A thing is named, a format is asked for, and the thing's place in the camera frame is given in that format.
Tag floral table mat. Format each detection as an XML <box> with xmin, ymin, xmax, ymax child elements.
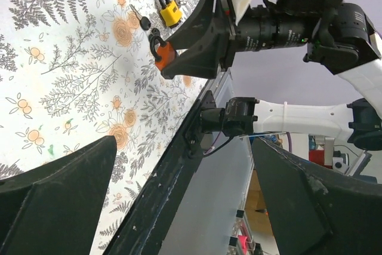
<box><xmin>1</xmin><ymin>0</ymin><xmax>205</xmax><ymax>254</ymax></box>

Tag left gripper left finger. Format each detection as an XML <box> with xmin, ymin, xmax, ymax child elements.
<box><xmin>1</xmin><ymin>136</ymin><xmax>117</xmax><ymax>254</ymax></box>

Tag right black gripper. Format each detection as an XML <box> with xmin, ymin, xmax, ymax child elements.
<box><xmin>161</xmin><ymin>0</ymin><xmax>313</xmax><ymax>79</ymax></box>

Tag yellow padlock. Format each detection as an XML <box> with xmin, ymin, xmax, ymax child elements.
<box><xmin>158</xmin><ymin>0</ymin><xmax>183</xmax><ymax>28</ymax></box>

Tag black head keys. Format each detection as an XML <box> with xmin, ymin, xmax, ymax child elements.
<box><xmin>130</xmin><ymin>4</ymin><xmax>161</xmax><ymax>35</ymax></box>

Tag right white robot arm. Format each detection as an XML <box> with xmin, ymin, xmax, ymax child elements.
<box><xmin>150</xmin><ymin>0</ymin><xmax>381</xmax><ymax>151</ymax></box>

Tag silver key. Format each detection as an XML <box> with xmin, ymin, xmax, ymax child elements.
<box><xmin>174</xmin><ymin>0</ymin><xmax>187</xmax><ymax>7</ymax></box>

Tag orange padlock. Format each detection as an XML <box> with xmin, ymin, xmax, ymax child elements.
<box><xmin>149</xmin><ymin>35</ymin><xmax>178</xmax><ymax>72</ymax></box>

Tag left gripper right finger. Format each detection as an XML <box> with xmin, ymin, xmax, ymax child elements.
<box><xmin>252</xmin><ymin>138</ymin><xmax>381</xmax><ymax>254</ymax></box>

